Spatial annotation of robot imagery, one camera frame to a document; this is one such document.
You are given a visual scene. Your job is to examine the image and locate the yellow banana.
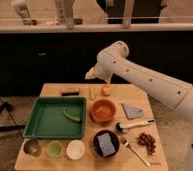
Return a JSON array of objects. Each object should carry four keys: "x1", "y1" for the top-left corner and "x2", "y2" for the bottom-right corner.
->
[{"x1": 89, "y1": 86, "x2": 95, "y2": 100}]

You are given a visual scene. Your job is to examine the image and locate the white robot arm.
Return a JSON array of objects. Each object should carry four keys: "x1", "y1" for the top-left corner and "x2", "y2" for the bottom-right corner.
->
[{"x1": 85, "y1": 41, "x2": 193, "y2": 171}]

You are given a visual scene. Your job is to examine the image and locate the white cup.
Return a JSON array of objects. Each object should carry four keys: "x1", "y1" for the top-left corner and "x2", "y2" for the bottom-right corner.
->
[{"x1": 66, "y1": 140, "x2": 85, "y2": 160}]

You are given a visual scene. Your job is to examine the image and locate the green plastic cup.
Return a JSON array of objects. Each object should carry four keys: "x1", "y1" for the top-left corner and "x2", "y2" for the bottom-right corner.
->
[{"x1": 45, "y1": 140, "x2": 62, "y2": 159}]

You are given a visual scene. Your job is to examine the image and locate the metal cup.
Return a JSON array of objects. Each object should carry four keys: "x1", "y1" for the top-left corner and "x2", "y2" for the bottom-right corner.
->
[{"x1": 23, "y1": 139, "x2": 41, "y2": 156}]

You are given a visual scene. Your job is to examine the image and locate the small orange fruit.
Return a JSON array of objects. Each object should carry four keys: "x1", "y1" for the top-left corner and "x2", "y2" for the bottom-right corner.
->
[{"x1": 101, "y1": 85, "x2": 111, "y2": 96}]

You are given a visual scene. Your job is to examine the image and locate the orange bowl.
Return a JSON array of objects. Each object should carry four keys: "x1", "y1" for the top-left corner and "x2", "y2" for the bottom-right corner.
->
[{"x1": 90, "y1": 99, "x2": 116, "y2": 123}]

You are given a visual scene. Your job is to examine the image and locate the green cucumber piece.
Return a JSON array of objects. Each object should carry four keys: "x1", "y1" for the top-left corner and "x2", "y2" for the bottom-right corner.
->
[{"x1": 62, "y1": 108, "x2": 81, "y2": 122}]

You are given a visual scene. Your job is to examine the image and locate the grey blue cloth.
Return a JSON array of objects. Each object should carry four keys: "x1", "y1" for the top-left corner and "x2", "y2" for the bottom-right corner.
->
[{"x1": 122, "y1": 103, "x2": 143, "y2": 119}]

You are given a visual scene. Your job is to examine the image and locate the green plastic tray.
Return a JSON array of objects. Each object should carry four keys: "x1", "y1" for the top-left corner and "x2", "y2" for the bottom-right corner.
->
[{"x1": 23, "y1": 97, "x2": 86, "y2": 140}]

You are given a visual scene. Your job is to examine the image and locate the black bowl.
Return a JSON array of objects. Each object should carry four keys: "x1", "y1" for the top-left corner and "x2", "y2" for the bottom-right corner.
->
[{"x1": 92, "y1": 130, "x2": 120, "y2": 158}]

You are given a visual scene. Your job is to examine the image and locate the metal fork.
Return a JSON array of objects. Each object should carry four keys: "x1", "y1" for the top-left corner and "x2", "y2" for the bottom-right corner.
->
[{"x1": 120, "y1": 137, "x2": 151, "y2": 167}]

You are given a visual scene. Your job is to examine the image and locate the blue sponge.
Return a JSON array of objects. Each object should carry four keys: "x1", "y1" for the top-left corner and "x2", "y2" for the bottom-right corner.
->
[{"x1": 97, "y1": 133, "x2": 116, "y2": 157}]

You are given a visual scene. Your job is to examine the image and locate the brown grape bunch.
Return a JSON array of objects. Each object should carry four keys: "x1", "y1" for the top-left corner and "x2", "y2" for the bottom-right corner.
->
[{"x1": 137, "y1": 133, "x2": 156, "y2": 155}]

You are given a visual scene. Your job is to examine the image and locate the black tripod legs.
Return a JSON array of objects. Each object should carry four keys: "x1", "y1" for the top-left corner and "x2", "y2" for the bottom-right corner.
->
[{"x1": 0, "y1": 95, "x2": 25, "y2": 134}]

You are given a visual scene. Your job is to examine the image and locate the white railing shelf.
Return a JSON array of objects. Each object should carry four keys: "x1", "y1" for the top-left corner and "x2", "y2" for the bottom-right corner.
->
[{"x1": 0, "y1": 22, "x2": 193, "y2": 34}]

